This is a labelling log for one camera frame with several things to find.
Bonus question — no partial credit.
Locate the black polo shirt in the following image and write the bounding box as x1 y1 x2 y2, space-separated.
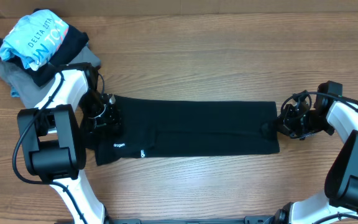
84 96 280 166

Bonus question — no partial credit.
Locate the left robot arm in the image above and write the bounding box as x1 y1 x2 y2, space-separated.
12 63 121 224

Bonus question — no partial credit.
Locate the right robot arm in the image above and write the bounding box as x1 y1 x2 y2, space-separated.
266 81 358 224

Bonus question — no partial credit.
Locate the grey folded shirt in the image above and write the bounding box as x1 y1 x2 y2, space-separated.
0 46 101 109

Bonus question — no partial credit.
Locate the black folded shirt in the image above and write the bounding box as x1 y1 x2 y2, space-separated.
0 24 89 86

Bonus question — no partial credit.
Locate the light blue printed folded shirt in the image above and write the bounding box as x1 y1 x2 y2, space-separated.
0 9 69 71

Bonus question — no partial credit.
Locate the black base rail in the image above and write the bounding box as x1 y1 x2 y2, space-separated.
104 215 274 224

